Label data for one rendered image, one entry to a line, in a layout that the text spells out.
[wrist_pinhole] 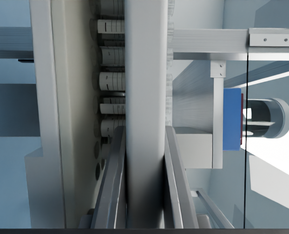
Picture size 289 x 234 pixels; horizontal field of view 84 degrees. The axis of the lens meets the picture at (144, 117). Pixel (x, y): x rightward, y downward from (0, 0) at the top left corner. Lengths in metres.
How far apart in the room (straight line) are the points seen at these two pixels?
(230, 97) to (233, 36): 0.18
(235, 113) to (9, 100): 0.79
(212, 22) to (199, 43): 4.04
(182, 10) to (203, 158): 4.05
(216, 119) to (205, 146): 0.09
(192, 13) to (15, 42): 4.10
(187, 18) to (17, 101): 3.98
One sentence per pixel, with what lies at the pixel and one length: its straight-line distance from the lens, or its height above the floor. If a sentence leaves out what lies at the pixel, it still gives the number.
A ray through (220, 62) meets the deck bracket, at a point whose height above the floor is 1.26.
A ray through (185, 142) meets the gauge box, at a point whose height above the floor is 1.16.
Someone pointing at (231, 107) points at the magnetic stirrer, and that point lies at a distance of 0.57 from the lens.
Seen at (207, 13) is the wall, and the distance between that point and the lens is 4.52.
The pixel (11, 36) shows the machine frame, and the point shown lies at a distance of 0.54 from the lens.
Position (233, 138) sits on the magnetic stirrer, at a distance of 0.58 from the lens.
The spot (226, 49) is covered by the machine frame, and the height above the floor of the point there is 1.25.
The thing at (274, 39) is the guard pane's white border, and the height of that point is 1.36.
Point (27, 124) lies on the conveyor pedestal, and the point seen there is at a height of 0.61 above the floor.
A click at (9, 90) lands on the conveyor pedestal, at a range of 0.78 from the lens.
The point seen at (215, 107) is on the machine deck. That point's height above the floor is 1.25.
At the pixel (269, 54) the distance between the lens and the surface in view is 0.53.
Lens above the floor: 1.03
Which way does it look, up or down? 1 degrees up
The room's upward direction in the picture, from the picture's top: 90 degrees clockwise
